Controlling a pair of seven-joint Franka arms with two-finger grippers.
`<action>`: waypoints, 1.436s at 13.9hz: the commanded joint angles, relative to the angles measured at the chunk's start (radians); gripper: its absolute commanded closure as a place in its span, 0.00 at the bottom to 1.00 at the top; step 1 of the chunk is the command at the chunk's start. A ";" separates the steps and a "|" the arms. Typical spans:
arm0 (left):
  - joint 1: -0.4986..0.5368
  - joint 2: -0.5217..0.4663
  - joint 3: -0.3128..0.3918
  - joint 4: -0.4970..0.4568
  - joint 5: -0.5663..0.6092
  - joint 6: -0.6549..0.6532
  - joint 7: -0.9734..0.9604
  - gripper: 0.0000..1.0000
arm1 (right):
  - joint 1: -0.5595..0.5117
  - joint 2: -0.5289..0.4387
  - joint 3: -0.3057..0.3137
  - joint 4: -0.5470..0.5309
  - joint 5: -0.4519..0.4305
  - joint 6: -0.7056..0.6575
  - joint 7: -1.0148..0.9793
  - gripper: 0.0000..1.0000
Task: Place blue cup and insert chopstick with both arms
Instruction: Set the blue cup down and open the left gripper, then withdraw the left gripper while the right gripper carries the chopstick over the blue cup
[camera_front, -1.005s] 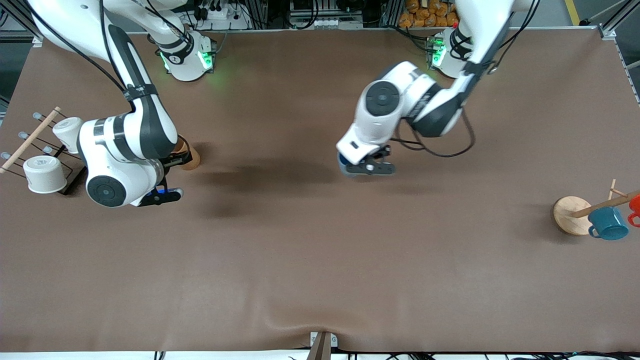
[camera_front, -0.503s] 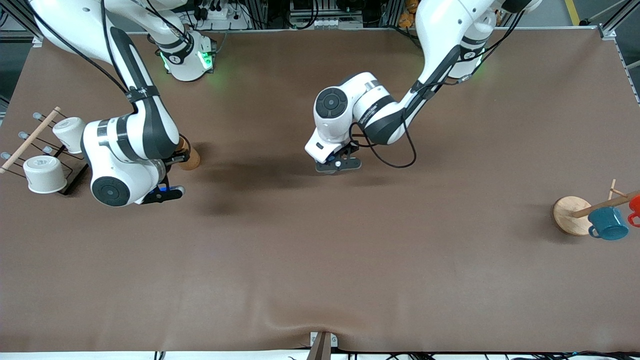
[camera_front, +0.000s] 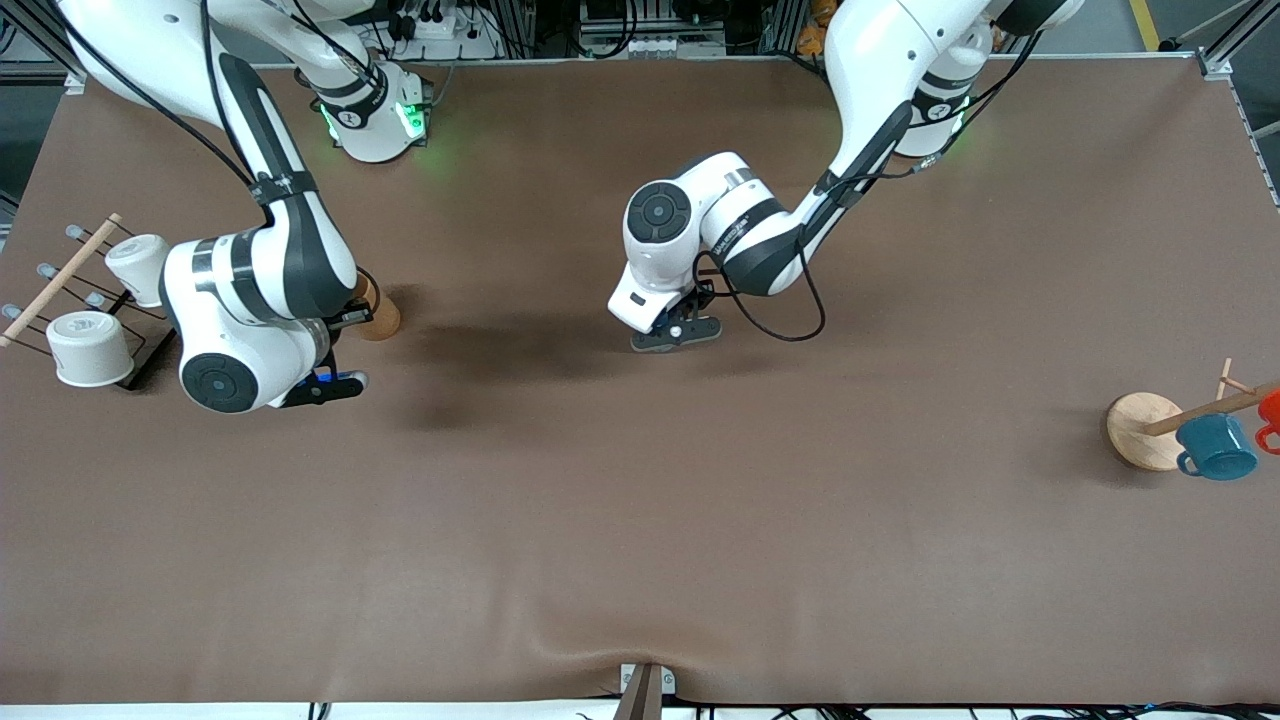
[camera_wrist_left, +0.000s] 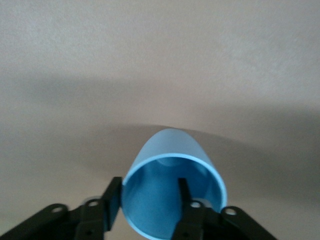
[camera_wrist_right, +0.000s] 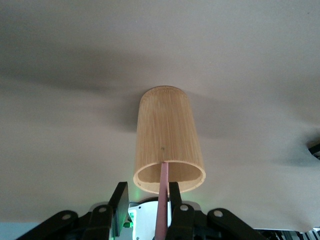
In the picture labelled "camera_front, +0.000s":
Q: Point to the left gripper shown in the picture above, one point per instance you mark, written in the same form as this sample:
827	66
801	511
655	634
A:
705	296

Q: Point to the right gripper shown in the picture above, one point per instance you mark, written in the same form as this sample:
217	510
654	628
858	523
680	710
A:
345	318

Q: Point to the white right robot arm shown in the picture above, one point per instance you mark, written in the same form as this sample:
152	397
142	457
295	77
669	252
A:
260	270

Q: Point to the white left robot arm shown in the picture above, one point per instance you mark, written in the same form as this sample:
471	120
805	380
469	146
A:
870	60

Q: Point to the brown cardboard tube cup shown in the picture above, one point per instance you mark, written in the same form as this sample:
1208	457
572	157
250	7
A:
385	320

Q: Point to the white paper cup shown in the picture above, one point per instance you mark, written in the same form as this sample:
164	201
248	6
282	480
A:
90	350
135	265

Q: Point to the brown table cover mat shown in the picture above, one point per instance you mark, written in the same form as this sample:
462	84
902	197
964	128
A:
640	500

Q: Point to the white terminal block strip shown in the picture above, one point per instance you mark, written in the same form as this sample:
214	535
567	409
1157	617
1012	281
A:
650	47

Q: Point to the pile of orange bread rolls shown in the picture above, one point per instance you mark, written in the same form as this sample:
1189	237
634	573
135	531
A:
812	40

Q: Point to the white power strip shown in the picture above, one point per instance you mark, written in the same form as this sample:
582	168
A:
440	30

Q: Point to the wooden mug tree stand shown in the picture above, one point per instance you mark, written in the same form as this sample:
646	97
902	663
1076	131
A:
1140	430

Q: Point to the teal enamel mug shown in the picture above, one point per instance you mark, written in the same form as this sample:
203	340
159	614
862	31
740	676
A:
1215	445

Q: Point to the orange mug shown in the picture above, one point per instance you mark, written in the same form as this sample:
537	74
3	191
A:
1272	408

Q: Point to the aluminium frame profile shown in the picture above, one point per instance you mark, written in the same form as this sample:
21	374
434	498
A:
1215	65

